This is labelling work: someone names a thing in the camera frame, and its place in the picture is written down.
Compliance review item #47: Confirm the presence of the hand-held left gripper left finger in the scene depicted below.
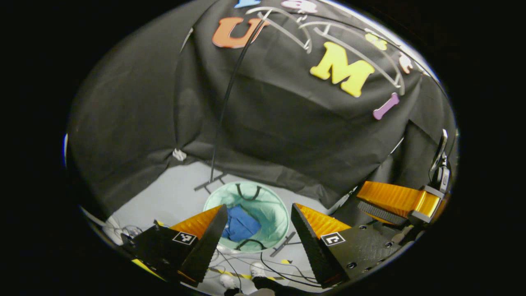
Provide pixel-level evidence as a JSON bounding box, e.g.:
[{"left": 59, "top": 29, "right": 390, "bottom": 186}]
[{"left": 121, "top": 204, "right": 229, "bottom": 288}]

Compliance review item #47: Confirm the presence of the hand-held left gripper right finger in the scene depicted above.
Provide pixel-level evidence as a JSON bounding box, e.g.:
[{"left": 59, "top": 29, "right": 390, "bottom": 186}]
[{"left": 291, "top": 203, "right": 403, "bottom": 289}]

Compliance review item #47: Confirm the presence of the blue jacket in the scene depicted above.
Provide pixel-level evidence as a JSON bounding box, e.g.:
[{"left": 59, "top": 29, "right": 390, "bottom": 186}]
[{"left": 222, "top": 206, "right": 263, "bottom": 243}]

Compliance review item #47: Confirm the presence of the green mesh laundry hamper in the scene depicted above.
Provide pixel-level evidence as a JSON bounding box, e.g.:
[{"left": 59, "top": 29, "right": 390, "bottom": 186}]
[{"left": 203, "top": 181, "right": 290, "bottom": 253}]

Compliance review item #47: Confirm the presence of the white clothes hanger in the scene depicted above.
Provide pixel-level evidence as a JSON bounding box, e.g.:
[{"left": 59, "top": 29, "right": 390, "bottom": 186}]
[
  {"left": 246, "top": 6, "right": 314, "bottom": 54},
  {"left": 299, "top": 21, "right": 406, "bottom": 96}
]

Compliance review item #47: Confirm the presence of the black clothes rack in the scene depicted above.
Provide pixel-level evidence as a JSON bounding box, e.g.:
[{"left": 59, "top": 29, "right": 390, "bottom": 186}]
[{"left": 194, "top": 10, "right": 297, "bottom": 258}]

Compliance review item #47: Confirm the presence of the yellow black floor tape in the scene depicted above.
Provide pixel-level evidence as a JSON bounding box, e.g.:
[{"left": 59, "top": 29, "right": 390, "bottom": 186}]
[{"left": 131, "top": 258, "right": 294, "bottom": 283}]

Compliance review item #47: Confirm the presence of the black backdrop cloth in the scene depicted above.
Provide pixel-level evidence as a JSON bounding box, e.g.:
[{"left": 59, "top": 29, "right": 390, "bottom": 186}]
[{"left": 68, "top": 0, "right": 457, "bottom": 216}]

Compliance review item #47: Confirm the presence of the black floor cable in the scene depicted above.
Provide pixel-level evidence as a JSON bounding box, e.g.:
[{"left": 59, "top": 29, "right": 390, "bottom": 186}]
[{"left": 214, "top": 249, "right": 322, "bottom": 288}]

